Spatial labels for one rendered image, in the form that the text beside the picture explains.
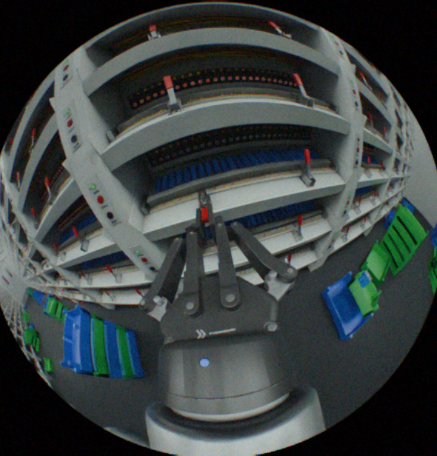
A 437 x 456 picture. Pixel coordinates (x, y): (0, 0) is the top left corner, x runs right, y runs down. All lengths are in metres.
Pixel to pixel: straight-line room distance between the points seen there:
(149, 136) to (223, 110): 0.13
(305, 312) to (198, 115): 0.78
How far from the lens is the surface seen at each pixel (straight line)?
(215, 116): 0.24
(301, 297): 0.74
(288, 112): 0.30
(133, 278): 0.56
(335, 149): 0.52
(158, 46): 0.33
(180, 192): 0.31
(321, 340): 0.75
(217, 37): 0.34
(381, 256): 1.29
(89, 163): 0.31
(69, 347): 0.86
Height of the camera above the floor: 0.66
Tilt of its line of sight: 40 degrees down
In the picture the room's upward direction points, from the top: 17 degrees counter-clockwise
